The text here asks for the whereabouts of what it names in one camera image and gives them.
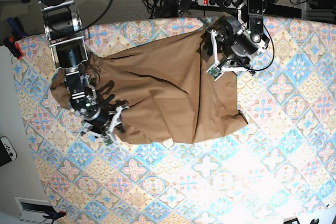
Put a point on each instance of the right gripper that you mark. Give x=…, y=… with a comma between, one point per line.
x=101, y=121

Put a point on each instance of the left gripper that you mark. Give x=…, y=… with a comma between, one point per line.
x=232, y=52

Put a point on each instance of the brown t-shirt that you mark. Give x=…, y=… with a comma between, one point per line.
x=169, y=93

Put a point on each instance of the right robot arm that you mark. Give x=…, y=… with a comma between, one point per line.
x=66, y=37

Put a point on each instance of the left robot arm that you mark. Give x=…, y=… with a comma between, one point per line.
x=249, y=13

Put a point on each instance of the white power strip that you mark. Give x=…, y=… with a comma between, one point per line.
x=213, y=3

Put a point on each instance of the orange and black clamp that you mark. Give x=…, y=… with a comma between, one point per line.
x=54, y=215

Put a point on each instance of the game console with white controller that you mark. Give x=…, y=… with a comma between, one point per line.
x=7, y=151

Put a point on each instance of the white vent box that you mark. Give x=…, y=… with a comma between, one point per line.
x=32, y=210

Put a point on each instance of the patterned tablecloth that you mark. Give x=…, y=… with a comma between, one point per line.
x=281, y=165

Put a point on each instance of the red and black clamp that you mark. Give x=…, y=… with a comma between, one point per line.
x=13, y=47

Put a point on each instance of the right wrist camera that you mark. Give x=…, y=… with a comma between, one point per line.
x=108, y=139

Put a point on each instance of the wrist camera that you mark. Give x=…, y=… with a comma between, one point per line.
x=108, y=139
x=215, y=72

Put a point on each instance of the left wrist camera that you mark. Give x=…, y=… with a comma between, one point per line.
x=215, y=72

